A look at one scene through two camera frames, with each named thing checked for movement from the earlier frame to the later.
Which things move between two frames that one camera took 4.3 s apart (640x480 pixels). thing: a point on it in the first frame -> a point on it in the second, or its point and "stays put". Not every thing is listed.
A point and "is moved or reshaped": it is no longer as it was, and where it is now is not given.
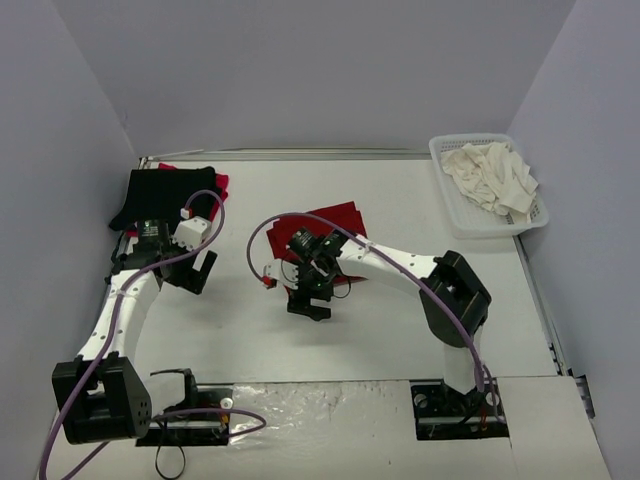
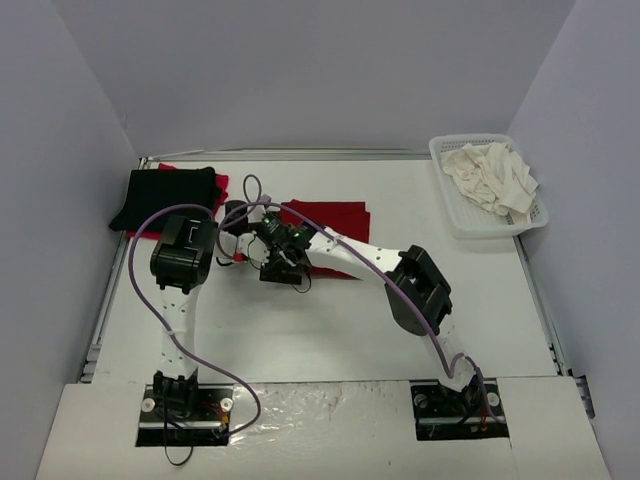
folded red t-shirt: x=220 y=192 stays put
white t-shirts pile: x=495 y=176 stays put
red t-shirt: x=344 y=214 is moved or reshaped
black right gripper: x=308 y=301 -> x=279 y=270
